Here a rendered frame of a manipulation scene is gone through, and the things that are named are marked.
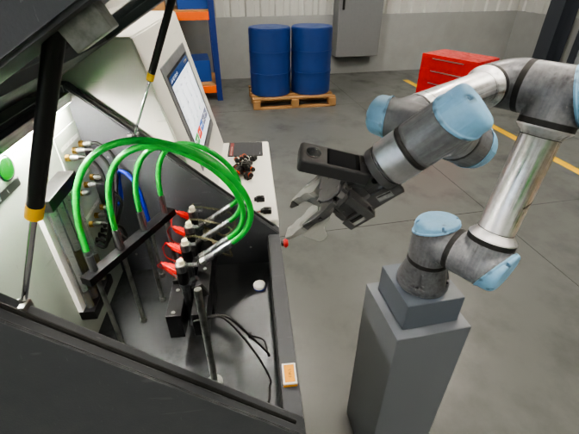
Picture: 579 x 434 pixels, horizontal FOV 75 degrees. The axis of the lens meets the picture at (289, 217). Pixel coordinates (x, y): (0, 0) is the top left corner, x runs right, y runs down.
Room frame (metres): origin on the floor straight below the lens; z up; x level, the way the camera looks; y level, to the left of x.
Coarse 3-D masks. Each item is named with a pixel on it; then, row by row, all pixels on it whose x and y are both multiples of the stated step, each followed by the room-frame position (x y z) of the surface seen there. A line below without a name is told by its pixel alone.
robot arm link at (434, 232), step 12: (420, 216) 0.86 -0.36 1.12; (432, 216) 0.86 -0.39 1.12; (444, 216) 0.85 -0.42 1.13; (456, 216) 0.85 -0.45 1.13; (420, 228) 0.82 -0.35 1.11; (432, 228) 0.80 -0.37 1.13; (444, 228) 0.80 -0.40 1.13; (456, 228) 0.80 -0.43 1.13; (420, 240) 0.81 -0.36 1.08; (432, 240) 0.79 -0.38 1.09; (444, 240) 0.78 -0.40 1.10; (456, 240) 0.77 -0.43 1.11; (408, 252) 0.85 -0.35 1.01; (420, 252) 0.80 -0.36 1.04; (432, 252) 0.78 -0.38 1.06; (444, 252) 0.76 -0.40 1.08; (420, 264) 0.80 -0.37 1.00; (432, 264) 0.79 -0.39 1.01; (444, 264) 0.76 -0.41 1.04
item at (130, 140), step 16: (112, 144) 0.67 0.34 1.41; (128, 144) 0.68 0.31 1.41; (144, 144) 0.68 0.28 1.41; (160, 144) 0.68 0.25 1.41; (176, 144) 0.69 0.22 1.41; (208, 160) 0.69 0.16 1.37; (80, 176) 0.66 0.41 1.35; (224, 176) 0.69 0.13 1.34; (240, 192) 0.69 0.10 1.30; (80, 224) 0.66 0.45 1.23; (80, 240) 0.66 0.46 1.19
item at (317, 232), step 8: (312, 208) 0.53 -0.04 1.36; (304, 216) 0.53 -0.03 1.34; (296, 224) 0.53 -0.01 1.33; (320, 224) 0.53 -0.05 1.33; (288, 232) 0.53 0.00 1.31; (296, 232) 0.52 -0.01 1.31; (304, 232) 0.53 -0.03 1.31; (312, 232) 0.53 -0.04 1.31; (320, 232) 0.53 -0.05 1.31; (320, 240) 0.53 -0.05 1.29
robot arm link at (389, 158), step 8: (384, 136) 0.53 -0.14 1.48; (392, 136) 0.51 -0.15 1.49; (376, 144) 0.53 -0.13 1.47; (384, 144) 0.51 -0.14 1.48; (392, 144) 0.50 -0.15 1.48; (376, 152) 0.51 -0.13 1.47; (384, 152) 0.50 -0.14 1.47; (392, 152) 0.50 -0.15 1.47; (400, 152) 0.49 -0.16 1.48; (376, 160) 0.51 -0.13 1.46; (384, 160) 0.50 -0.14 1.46; (392, 160) 0.49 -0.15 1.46; (400, 160) 0.49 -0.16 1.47; (384, 168) 0.49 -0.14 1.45; (392, 168) 0.49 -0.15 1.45; (400, 168) 0.49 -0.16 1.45; (408, 168) 0.48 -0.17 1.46; (416, 168) 0.53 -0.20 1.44; (384, 176) 0.50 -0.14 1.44; (392, 176) 0.49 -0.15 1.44; (400, 176) 0.49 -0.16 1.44; (408, 176) 0.49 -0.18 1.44
